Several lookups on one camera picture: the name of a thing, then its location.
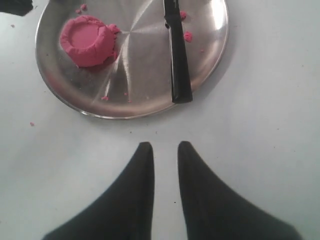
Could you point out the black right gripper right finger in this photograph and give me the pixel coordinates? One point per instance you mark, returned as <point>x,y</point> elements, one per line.
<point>213,211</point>

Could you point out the black knife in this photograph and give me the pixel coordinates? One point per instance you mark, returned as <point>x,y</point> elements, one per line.
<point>181,90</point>

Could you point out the round steel plate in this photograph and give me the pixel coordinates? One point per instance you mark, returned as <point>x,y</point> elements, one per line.
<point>138,82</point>

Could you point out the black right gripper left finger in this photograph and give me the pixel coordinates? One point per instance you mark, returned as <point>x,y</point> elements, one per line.
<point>123,212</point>

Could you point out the pink dough crumb small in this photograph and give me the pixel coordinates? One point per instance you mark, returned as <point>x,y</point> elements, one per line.
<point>188,36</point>

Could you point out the pink dough lump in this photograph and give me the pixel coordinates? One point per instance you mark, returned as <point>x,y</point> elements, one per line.
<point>88,41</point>

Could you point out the pink dough crumb large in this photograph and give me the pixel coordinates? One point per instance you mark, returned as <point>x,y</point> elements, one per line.
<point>183,15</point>

